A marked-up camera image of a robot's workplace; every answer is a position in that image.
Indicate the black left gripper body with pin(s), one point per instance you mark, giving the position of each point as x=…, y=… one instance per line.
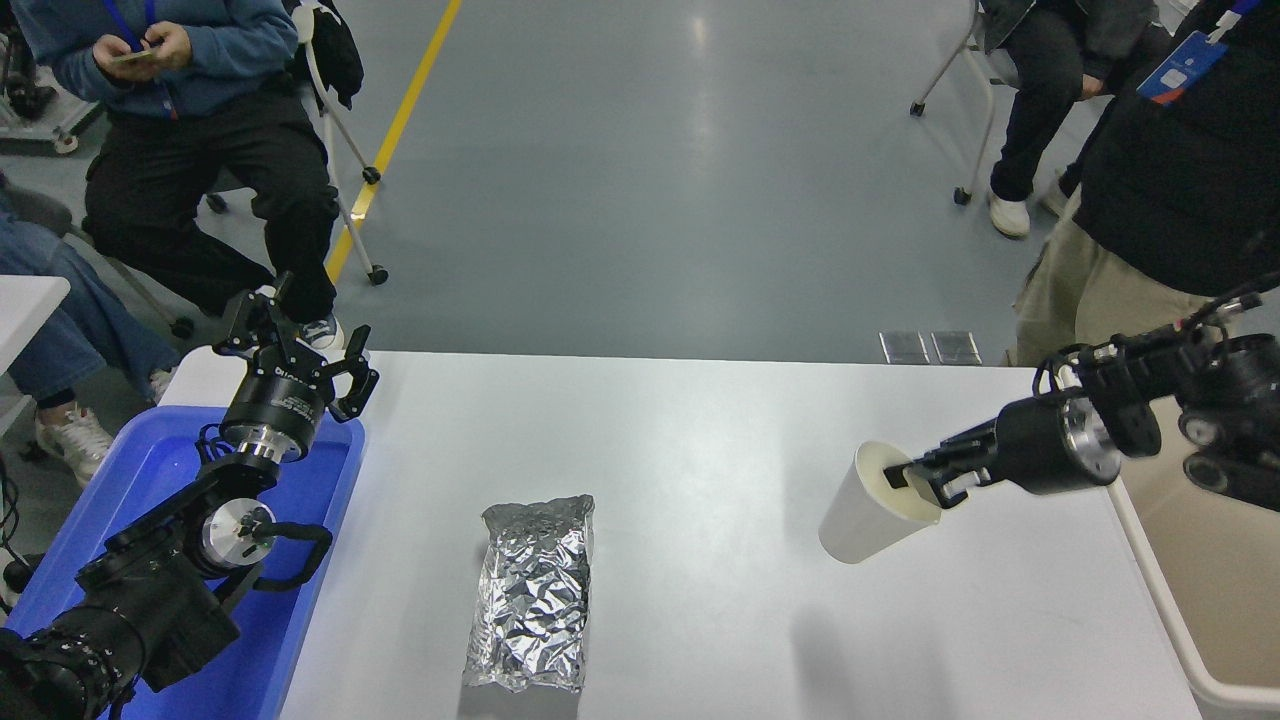
x=275, y=405

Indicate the seated person holding phone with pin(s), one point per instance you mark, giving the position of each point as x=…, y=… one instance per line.
x=210, y=150

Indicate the blue and red badge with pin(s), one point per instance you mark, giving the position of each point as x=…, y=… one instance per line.
x=1180, y=68

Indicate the small white table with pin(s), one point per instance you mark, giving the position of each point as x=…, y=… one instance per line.
x=25, y=310

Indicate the seated person by wheeled chair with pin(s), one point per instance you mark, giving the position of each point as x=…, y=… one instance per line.
x=1040, y=90

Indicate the large pale bin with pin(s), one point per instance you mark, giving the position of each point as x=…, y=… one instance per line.
x=1220, y=590

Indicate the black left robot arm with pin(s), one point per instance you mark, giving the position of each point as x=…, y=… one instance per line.
x=150, y=600

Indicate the standing person with badge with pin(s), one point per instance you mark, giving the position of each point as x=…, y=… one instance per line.
x=1170, y=190

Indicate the blue plastic tray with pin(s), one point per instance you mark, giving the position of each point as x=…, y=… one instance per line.
x=150, y=470

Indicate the yellow-green phone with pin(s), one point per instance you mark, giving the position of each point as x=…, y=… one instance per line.
x=135, y=57

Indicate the black jacket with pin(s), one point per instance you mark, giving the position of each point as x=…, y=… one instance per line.
x=335, y=50

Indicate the seated person with white shoe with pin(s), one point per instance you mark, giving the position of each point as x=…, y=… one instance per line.
x=70, y=310

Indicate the crumpled silver foil tray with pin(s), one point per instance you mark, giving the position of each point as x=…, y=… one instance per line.
x=530, y=600

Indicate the white paper cup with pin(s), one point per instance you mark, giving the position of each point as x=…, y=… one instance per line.
x=865, y=515

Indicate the grey wheeled chair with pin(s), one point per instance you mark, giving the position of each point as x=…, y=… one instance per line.
x=45, y=215

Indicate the white equipment cart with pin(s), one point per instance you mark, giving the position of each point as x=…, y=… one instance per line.
x=35, y=115

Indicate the person's left hand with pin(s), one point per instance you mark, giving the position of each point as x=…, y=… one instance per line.
x=168, y=45

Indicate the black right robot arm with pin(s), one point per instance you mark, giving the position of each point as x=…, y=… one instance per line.
x=1230, y=400

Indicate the metal floor plate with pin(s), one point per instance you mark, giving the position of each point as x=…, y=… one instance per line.
x=904, y=347

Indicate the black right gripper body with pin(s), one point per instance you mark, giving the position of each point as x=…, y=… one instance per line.
x=1035, y=445

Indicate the white wheeled chair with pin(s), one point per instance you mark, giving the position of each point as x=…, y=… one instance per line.
x=340, y=150
x=985, y=100

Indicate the person's right hand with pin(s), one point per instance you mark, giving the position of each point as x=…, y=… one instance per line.
x=120, y=72

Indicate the person's hand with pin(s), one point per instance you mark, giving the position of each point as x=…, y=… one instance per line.
x=1094, y=88

